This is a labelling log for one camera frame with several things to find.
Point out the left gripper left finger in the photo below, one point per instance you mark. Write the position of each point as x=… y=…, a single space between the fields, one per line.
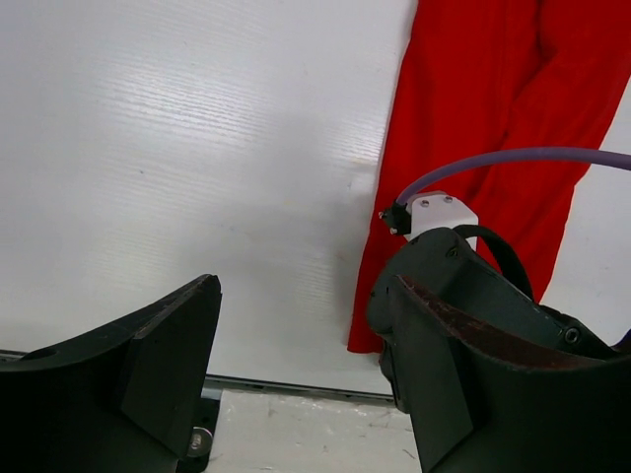
x=118 y=398

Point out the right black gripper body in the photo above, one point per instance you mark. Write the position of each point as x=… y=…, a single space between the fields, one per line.
x=475 y=271

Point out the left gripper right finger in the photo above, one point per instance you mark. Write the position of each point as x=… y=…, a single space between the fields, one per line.
x=483 y=400

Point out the red t shirt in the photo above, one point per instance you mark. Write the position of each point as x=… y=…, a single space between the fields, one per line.
x=486 y=76

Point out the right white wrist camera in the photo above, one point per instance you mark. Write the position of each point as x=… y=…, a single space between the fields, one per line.
x=437 y=210

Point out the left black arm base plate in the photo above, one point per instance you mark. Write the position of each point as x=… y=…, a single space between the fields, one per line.
x=202 y=437

